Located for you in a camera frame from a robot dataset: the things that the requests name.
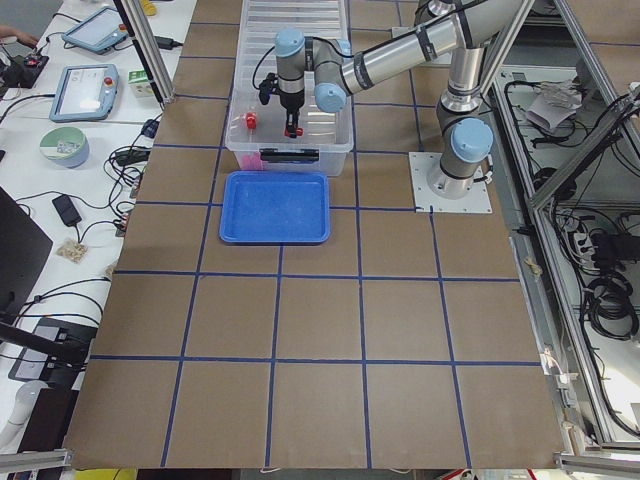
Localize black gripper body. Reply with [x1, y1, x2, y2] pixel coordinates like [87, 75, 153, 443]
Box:
[277, 77, 305, 113]

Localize light blue green bowl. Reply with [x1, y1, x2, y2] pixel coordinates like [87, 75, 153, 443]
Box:
[39, 127, 90, 168]

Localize black power adapter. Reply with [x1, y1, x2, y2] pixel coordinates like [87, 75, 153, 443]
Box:
[52, 194, 82, 227]

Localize black monitor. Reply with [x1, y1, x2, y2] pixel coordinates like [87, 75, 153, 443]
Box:
[0, 189, 53, 324]

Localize upper blue teach pendant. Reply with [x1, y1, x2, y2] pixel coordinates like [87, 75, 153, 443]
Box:
[61, 7, 128, 54]

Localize aluminium frame post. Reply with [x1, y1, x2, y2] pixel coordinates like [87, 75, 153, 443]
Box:
[114, 0, 175, 106]

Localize clear plastic storage box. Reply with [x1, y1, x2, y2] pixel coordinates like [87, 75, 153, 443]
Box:
[224, 92, 353, 176]

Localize blue teach pendant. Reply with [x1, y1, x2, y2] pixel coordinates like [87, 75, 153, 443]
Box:
[49, 64, 119, 123]
[61, 7, 128, 54]

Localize blue plastic tray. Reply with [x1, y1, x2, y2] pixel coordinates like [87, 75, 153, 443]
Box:
[219, 171, 331, 244]

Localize green and white carton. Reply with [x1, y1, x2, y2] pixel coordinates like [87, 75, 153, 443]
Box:
[127, 70, 154, 98]

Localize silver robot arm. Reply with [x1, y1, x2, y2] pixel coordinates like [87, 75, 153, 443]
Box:
[254, 0, 522, 200]

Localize lower blue teach pendant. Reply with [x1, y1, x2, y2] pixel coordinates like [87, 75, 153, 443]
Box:
[49, 64, 119, 123]

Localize bag of nuts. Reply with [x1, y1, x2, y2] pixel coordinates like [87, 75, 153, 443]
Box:
[56, 238, 89, 264]

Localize clear plastic box lid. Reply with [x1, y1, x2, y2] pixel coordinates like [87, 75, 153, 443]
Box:
[233, 0, 347, 99]

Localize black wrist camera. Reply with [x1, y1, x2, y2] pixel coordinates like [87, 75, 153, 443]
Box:
[258, 72, 280, 106]

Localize red block in box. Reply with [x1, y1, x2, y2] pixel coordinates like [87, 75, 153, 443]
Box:
[244, 112, 259, 131]

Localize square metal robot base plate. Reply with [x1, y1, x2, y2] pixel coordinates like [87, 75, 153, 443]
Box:
[409, 152, 492, 214]

